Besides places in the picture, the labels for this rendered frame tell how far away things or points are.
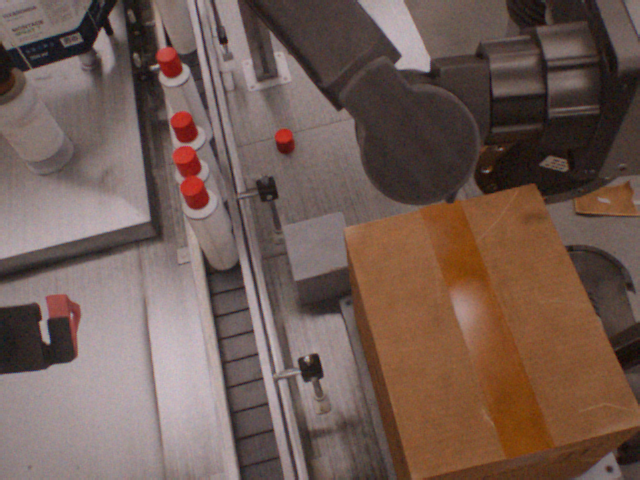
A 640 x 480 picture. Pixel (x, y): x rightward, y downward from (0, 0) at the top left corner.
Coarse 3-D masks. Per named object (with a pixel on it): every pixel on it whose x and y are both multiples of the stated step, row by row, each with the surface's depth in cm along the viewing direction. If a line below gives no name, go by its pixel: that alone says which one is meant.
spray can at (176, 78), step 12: (168, 48) 104; (168, 60) 103; (180, 60) 105; (168, 72) 104; (180, 72) 106; (168, 84) 106; (180, 84) 106; (192, 84) 108; (168, 96) 109; (180, 96) 108; (192, 96) 110; (180, 108) 110; (192, 108) 111; (204, 120) 116
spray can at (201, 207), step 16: (192, 176) 91; (192, 192) 89; (208, 192) 94; (192, 208) 92; (208, 208) 93; (192, 224) 95; (208, 224) 94; (224, 224) 98; (208, 240) 98; (224, 240) 100; (208, 256) 103; (224, 256) 103
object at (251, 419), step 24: (192, 72) 129; (216, 96) 126; (240, 216) 111; (216, 288) 105; (240, 288) 105; (216, 312) 103; (240, 312) 102; (216, 336) 101; (240, 336) 100; (240, 360) 99; (240, 384) 97; (264, 384) 96; (240, 408) 95; (264, 408) 95; (240, 432) 93; (264, 432) 93; (288, 432) 93; (240, 456) 92; (264, 456) 91
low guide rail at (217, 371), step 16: (160, 16) 133; (160, 32) 131; (160, 48) 129; (192, 240) 106; (208, 288) 103; (208, 304) 100; (208, 320) 99; (208, 336) 97; (224, 384) 95; (224, 400) 92; (224, 416) 91; (224, 432) 90
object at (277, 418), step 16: (192, 0) 127; (192, 16) 125; (208, 80) 116; (208, 96) 115; (224, 144) 110; (224, 160) 107; (224, 176) 106; (240, 224) 101; (240, 240) 99; (240, 256) 98; (256, 304) 94; (256, 320) 93; (256, 336) 91; (272, 384) 88; (272, 400) 87; (272, 416) 86; (288, 448) 84; (288, 464) 82
